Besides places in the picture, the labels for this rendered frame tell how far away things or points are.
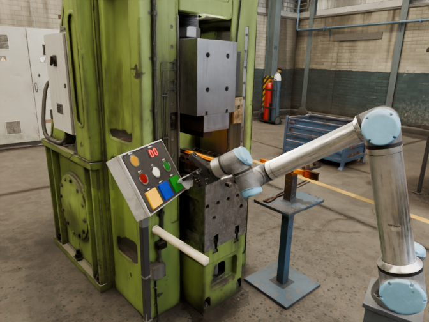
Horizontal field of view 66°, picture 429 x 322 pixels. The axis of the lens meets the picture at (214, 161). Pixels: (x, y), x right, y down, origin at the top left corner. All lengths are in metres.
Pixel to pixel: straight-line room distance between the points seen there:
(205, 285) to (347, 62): 8.88
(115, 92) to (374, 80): 8.47
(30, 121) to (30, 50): 1.27
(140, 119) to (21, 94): 5.28
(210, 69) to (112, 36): 0.62
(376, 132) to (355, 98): 9.01
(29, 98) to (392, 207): 6.42
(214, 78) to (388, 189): 1.07
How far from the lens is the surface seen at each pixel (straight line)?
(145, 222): 1.66
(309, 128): 5.80
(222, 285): 2.36
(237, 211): 2.17
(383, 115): 1.23
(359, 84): 10.17
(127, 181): 1.41
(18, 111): 6.99
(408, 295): 1.42
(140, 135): 1.81
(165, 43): 1.86
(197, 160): 1.50
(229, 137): 2.24
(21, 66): 6.95
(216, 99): 1.91
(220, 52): 1.92
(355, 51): 10.29
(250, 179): 1.42
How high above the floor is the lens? 1.56
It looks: 16 degrees down
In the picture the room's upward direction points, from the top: 1 degrees clockwise
